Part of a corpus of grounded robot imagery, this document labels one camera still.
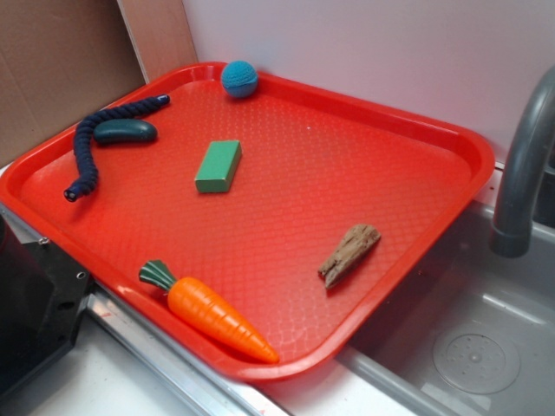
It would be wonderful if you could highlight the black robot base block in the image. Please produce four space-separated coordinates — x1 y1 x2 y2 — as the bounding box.
1 219 93 400

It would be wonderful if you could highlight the red plastic tray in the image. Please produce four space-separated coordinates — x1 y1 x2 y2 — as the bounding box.
1 62 494 381

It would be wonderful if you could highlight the green wooden block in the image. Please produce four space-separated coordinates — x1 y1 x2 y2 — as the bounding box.
194 140 242 193

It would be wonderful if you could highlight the brown driftwood piece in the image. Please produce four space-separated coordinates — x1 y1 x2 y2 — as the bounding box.
317 224 382 290

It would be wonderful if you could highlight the orange toy carrot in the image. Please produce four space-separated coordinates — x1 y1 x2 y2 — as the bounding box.
139 260 279 364

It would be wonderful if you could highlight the blue crocheted ball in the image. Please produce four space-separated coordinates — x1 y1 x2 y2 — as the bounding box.
220 61 258 99

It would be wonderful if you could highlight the dark green toy cucumber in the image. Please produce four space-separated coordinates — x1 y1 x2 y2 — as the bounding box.
93 119 158 145

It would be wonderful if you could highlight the grey toy sink basin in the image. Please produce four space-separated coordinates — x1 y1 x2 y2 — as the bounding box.
338 203 554 415

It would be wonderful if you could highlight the grey toy faucet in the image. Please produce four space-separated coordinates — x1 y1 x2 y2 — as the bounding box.
489 68 554 258

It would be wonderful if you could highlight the brown cardboard panel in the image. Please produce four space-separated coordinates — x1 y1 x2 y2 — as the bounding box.
1 1 197 166

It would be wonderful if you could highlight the dark blue braided rope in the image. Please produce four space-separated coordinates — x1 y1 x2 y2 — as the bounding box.
63 94 171 203

